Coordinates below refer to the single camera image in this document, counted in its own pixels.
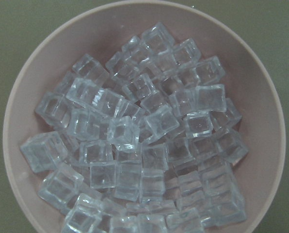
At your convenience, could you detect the pile of clear ice cubes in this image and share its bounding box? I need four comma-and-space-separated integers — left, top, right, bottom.
19, 22, 250, 233

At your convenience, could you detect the pink bowl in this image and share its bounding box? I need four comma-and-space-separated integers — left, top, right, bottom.
3, 0, 286, 233

